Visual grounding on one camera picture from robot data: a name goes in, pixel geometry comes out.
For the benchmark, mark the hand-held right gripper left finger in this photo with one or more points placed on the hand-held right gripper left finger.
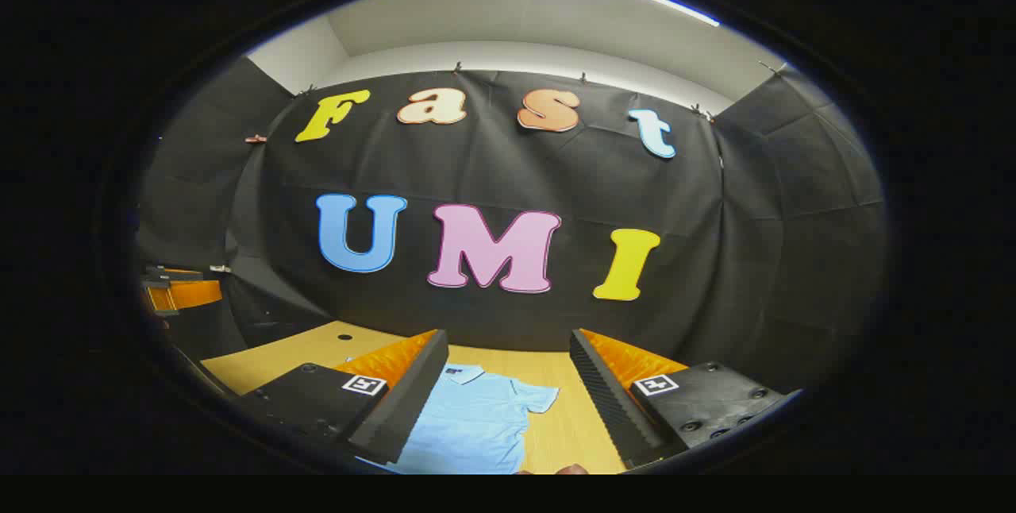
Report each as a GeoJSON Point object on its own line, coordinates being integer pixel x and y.
{"type": "Point", "coordinates": [405, 402]}

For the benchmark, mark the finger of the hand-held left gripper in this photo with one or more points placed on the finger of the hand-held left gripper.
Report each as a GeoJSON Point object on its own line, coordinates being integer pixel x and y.
{"type": "Point", "coordinates": [194, 293]}

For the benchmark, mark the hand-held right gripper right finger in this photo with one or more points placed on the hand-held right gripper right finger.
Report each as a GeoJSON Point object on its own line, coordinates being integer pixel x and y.
{"type": "Point", "coordinates": [607, 398]}

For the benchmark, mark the light blue T-shirt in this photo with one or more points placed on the light blue T-shirt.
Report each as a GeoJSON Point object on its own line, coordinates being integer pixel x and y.
{"type": "Point", "coordinates": [476, 426]}

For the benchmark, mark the black backdrop cloth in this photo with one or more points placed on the black backdrop cloth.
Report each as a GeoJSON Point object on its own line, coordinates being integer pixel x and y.
{"type": "Point", "coordinates": [595, 195]}

